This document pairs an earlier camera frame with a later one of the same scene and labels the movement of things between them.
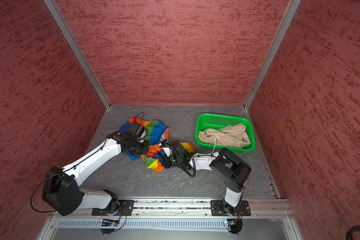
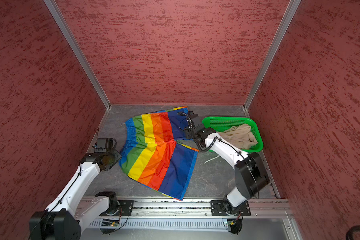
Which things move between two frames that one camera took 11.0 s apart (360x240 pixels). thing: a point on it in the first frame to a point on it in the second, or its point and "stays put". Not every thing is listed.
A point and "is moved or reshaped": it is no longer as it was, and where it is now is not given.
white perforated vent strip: x=78 y=224 stays put
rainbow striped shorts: x=158 y=132 is moved or reshaped
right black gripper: x=166 y=161 to x=187 y=133
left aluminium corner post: x=69 y=36 stays put
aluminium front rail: x=260 y=208 stays put
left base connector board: x=108 y=222 stays put
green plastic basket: x=218 y=131 is moved or reshaped
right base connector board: x=234 y=226 stays put
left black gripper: x=145 y=149 to x=118 y=156
